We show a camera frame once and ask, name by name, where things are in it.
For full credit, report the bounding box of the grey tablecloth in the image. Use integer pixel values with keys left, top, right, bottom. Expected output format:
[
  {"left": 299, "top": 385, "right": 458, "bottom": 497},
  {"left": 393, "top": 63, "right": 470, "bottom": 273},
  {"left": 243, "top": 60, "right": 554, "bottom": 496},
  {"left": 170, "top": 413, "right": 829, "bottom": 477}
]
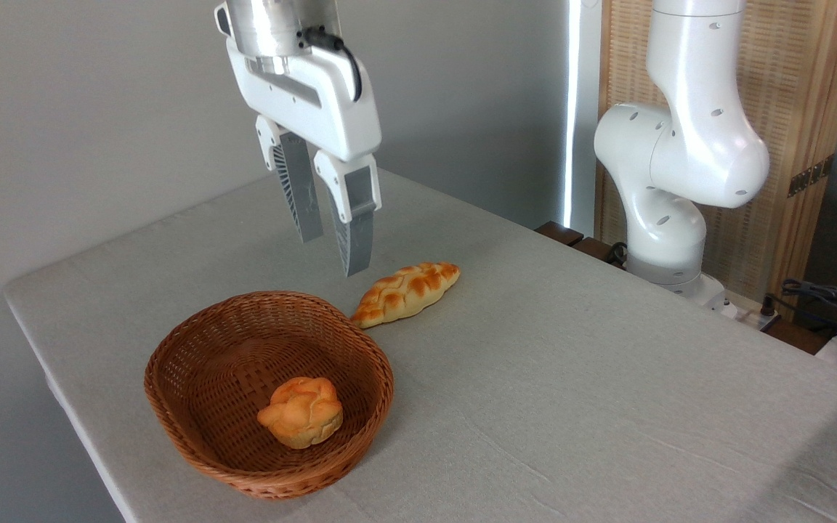
[{"left": 3, "top": 169, "right": 837, "bottom": 523}]

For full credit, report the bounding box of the bundle of black cables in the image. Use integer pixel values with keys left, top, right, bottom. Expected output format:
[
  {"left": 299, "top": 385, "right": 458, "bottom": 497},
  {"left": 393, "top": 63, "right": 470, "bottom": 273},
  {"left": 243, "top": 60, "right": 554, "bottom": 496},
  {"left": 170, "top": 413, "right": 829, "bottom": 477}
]
[{"left": 762, "top": 278, "right": 837, "bottom": 342}]

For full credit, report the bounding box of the round knotted bread roll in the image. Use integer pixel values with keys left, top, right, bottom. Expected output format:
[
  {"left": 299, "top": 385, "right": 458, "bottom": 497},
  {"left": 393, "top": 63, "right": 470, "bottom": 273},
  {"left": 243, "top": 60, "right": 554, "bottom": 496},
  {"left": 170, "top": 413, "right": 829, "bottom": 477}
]
[{"left": 256, "top": 376, "right": 344, "bottom": 450}]

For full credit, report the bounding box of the brown woven wicker basket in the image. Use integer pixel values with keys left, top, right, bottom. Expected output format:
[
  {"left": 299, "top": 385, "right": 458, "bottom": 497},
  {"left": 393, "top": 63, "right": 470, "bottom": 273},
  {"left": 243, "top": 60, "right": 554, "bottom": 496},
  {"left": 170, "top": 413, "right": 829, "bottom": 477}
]
[{"left": 144, "top": 291, "right": 395, "bottom": 500}]

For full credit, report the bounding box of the long braided bread loaf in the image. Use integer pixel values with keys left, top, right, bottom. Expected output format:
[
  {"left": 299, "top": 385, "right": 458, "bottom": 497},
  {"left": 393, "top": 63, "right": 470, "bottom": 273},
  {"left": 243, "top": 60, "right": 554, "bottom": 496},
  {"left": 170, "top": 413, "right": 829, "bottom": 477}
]
[{"left": 349, "top": 261, "right": 461, "bottom": 329}]

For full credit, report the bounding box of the wooden bamboo folding screen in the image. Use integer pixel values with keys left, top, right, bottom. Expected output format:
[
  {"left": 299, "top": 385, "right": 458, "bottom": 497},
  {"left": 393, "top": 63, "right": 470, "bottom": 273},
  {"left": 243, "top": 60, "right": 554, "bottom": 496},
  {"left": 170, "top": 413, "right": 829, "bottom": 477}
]
[{"left": 596, "top": 0, "right": 837, "bottom": 321}]

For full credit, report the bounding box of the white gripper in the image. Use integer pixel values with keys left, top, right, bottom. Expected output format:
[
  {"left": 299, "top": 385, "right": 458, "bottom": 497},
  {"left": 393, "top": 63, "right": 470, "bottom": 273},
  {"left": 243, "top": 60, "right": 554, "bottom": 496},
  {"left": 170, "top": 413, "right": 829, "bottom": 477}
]
[{"left": 225, "top": 35, "right": 382, "bottom": 278}]

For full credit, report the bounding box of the white power strip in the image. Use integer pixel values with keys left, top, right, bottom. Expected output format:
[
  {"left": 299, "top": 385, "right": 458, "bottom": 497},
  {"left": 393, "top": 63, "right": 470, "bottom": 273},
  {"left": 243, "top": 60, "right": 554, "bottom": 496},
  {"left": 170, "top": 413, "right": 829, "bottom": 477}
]
[{"left": 709, "top": 289, "right": 783, "bottom": 329}]

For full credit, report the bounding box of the dark wooden block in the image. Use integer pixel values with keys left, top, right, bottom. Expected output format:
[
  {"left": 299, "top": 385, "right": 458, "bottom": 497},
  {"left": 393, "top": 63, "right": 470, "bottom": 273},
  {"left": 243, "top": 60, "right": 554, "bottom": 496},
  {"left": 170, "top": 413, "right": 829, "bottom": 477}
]
[{"left": 535, "top": 221, "right": 624, "bottom": 264}]

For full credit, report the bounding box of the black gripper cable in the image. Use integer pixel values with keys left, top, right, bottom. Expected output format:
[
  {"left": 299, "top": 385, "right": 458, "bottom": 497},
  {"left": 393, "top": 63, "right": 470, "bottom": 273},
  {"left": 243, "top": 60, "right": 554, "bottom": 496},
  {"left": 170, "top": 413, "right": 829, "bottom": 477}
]
[{"left": 301, "top": 26, "right": 363, "bottom": 102}]

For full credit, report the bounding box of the brass screen hinge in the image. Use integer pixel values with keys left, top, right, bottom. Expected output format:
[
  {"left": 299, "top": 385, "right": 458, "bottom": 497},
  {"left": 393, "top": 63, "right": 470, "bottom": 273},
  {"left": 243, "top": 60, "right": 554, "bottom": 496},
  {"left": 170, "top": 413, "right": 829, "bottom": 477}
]
[{"left": 787, "top": 154, "right": 835, "bottom": 198}]

